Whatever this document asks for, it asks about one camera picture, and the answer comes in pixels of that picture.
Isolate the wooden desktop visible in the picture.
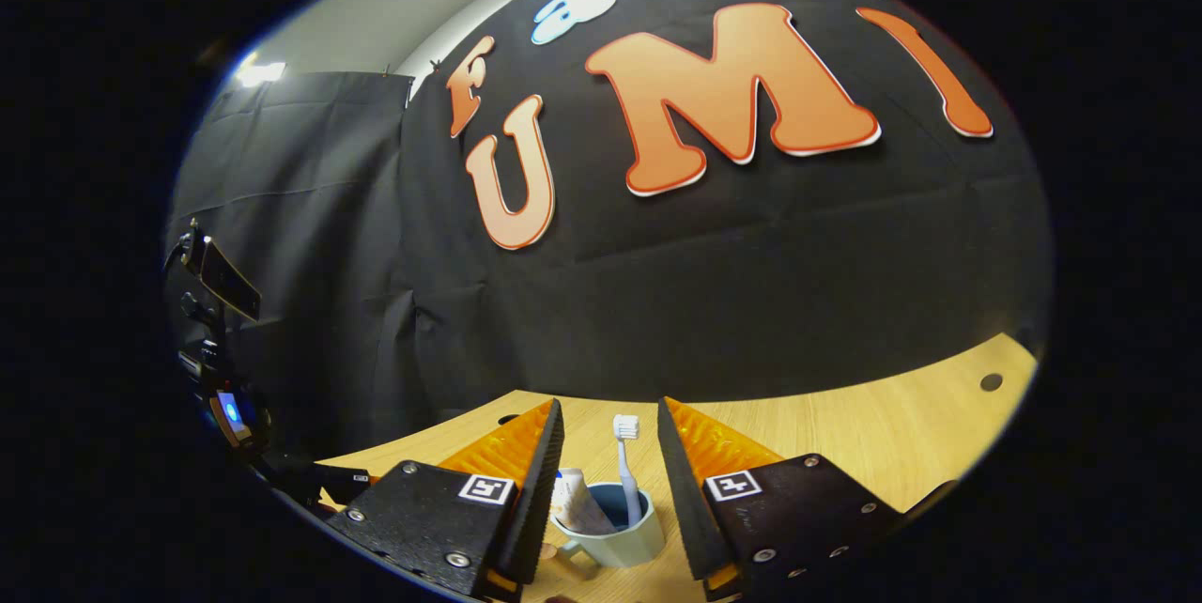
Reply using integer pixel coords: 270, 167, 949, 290
319, 332, 1039, 603

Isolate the light blue cup wooden handle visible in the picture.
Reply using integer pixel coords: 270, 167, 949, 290
540, 481, 668, 582

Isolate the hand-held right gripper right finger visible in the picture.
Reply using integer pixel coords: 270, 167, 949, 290
655, 394, 907, 599

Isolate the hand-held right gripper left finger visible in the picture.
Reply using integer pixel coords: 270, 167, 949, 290
324, 398, 566, 600

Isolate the white toothbrush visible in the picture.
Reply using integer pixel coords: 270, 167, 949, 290
612, 413, 645, 529

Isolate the white toothpaste tube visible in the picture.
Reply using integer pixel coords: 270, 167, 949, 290
552, 469, 616, 536

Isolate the black backdrop cloth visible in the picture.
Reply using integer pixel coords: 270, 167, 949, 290
167, 0, 1053, 454

